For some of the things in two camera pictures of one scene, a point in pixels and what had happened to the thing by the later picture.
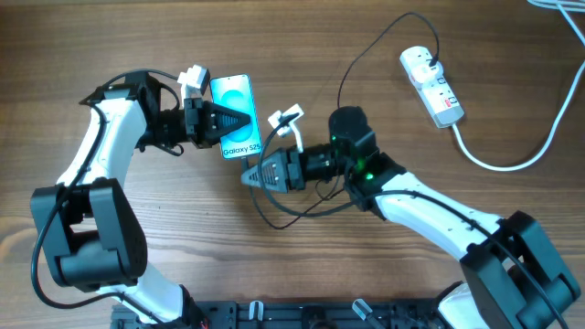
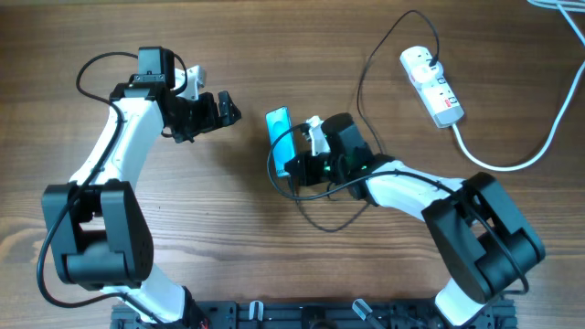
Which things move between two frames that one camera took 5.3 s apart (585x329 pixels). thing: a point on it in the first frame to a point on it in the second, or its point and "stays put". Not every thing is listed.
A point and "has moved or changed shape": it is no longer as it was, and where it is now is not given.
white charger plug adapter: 422,71 stays put
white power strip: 428,78 stays put
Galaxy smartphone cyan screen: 234,91 has moved or changed shape
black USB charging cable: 260,215 to 361,111
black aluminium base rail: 302,314 stays put
